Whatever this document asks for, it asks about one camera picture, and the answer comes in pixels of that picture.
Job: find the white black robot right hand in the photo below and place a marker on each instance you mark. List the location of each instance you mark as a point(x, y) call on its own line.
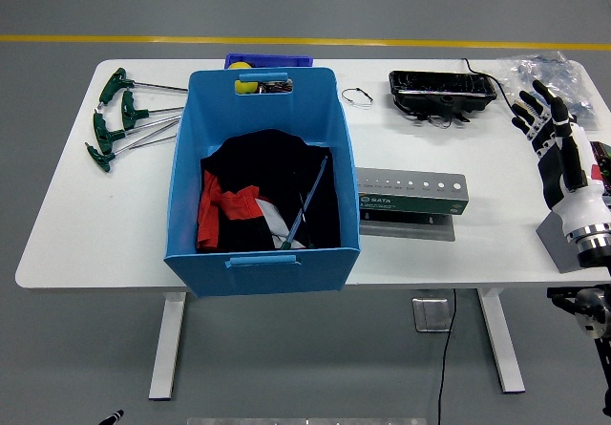
point(582, 205)

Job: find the black white robot left hand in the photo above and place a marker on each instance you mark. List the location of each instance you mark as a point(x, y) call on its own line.
point(113, 417)

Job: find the grey metal hex key rack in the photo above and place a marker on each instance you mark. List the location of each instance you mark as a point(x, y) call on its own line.
point(410, 203)

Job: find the large light blue plastic box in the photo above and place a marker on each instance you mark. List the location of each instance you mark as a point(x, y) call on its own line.
point(229, 272)

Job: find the silver floor socket box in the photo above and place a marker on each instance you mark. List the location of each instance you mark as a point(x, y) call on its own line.
point(429, 315)

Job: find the grey block with square recess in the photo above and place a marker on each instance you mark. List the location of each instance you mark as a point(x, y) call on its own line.
point(554, 248)

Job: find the white table leg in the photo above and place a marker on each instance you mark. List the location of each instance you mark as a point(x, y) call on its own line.
point(167, 348)
point(501, 344)

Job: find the black table control panel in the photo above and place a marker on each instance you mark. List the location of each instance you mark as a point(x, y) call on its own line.
point(556, 292)

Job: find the clear plastic bag of parts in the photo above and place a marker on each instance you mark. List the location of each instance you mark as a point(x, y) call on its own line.
point(539, 69)

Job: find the black glossy plastic tray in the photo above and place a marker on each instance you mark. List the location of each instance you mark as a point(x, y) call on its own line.
point(439, 86)

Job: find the black red white clothing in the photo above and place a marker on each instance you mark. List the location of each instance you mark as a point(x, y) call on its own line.
point(248, 181)

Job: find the small dark blue bin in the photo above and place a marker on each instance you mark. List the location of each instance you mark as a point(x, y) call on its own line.
point(286, 59)

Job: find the yellow ball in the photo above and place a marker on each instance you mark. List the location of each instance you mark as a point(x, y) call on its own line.
point(246, 87)

